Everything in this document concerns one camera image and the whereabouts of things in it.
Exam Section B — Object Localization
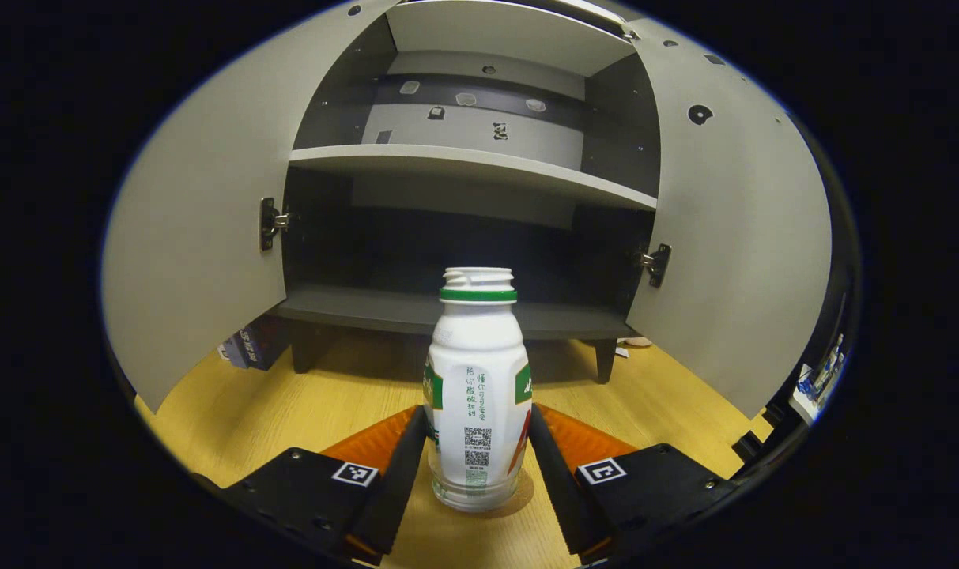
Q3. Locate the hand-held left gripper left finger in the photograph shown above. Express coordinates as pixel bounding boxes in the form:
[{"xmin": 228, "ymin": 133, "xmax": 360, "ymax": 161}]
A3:
[{"xmin": 210, "ymin": 405, "xmax": 430, "ymax": 566}]

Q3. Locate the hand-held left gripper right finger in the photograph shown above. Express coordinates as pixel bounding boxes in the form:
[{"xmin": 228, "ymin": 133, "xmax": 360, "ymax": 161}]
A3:
[{"xmin": 529, "ymin": 403, "xmax": 737, "ymax": 566}]

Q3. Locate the white green plastic bottle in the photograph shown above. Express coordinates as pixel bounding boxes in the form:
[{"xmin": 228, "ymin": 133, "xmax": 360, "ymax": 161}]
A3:
[{"xmin": 424, "ymin": 267, "xmax": 533, "ymax": 513}]

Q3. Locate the white cabinet door headphones sticker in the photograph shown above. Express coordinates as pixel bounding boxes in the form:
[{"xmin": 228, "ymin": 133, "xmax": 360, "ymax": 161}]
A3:
[{"xmin": 623, "ymin": 17, "xmax": 833, "ymax": 420}]

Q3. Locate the white cabinet door camera sticker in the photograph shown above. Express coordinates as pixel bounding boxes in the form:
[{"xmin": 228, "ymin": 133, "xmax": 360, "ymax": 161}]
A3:
[{"xmin": 102, "ymin": 0, "xmax": 401, "ymax": 414}]

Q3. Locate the metal door hinge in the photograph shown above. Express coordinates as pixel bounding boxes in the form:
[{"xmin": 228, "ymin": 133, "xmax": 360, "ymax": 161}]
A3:
[
  {"xmin": 639, "ymin": 243, "xmax": 673, "ymax": 288},
  {"xmin": 259, "ymin": 198, "xmax": 292, "ymax": 252}
]

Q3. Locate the white grey wooden cabinet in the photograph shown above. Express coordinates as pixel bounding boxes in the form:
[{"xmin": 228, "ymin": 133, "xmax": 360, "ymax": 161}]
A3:
[{"xmin": 274, "ymin": 0, "xmax": 662, "ymax": 386}]

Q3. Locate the navy blue book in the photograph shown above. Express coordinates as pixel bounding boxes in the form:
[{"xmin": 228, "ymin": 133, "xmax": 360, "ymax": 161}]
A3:
[{"xmin": 228, "ymin": 318, "xmax": 290, "ymax": 371}]

